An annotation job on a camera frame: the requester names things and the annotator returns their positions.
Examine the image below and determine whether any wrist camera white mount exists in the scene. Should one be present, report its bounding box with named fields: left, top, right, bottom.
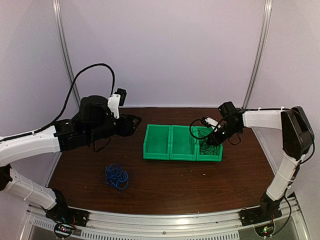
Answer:
left=200, top=117, right=221, bottom=132
left=107, top=88, right=127, bottom=119

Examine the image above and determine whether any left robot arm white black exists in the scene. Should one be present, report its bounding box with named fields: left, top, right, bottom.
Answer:
left=0, top=93, right=142, bottom=222

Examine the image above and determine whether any aluminium frame post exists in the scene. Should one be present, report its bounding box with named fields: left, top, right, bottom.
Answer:
left=51, top=0, right=84, bottom=112
left=242, top=0, right=273, bottom=109

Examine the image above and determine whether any arm braided black cable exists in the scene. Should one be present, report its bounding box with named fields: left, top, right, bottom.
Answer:
left=188, top=118, right=213, bottom=142
left=0, top=62, right=117, bottom=141

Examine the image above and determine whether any blue cable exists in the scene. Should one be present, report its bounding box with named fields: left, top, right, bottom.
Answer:
left=103, top=163, right=130, bottom=192

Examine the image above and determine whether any brown thin cable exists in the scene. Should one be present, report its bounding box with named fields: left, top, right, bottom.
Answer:
left=198, top=138, right=222, bottom=156

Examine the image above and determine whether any right aluminium frame post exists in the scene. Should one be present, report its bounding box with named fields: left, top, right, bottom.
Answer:
left=242, top=0, right=273, bottom=109

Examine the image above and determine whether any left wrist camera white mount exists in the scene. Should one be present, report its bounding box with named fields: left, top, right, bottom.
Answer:
left=107, top=88, right=127, bottom=119

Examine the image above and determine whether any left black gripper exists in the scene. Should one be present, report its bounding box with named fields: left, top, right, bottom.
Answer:
left=86, top=112, right=142, bottom=143

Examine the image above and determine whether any right arm braided black cable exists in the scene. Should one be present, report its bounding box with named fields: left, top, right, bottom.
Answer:
left=188, top=118, right=213, bottom=142

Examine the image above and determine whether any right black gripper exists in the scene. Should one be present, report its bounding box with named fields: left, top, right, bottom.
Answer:
left=206, top=122, right=242, bottom=147

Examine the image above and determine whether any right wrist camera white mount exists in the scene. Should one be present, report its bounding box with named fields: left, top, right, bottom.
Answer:
left=200, top=117, right=221, bottom=132

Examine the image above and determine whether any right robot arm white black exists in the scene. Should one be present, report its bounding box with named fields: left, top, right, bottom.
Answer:
left=200, top=101, right=315, bottom=221

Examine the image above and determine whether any left aluminium frame post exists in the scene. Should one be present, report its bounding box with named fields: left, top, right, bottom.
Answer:
left=51, top=0, right=84, bottom=112

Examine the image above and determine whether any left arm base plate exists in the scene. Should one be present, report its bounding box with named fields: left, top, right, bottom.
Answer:
left=43, top=207, right=89, bottom=227

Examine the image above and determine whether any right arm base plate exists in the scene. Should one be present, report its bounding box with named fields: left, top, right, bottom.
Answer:
left=238, top=206, right=282, bottom=227

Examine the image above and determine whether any green bin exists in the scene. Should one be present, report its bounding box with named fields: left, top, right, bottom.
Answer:
left=170, top=125, right=198, bottom=162
left=143, top=124, right=172, bottom=161
left=193, top=126, right=223, bottom=162

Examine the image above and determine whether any front aluminium rail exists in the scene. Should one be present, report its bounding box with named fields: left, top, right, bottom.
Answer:
left=24, top=194, right=308, bottom=240

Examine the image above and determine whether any left arm braided black cable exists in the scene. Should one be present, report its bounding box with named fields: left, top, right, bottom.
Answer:
left=0, top=62, right=117, bottom=141

